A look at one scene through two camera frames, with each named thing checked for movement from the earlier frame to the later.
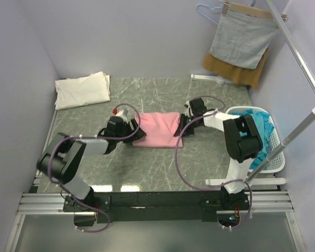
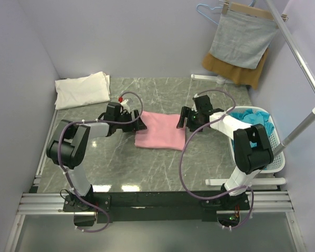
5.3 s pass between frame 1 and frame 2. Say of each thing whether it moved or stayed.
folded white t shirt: stayed
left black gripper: moved
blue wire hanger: stayed
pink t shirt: stayed
